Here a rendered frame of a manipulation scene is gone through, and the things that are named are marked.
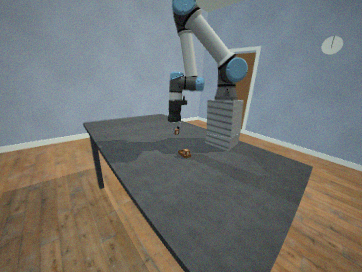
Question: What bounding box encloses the orange open tray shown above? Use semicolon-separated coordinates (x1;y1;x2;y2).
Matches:
178;150;191;158

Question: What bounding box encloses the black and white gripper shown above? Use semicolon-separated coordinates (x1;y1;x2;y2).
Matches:
168;92;187;133

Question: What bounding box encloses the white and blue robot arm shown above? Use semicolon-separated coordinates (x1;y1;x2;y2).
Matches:
169;0;248;100

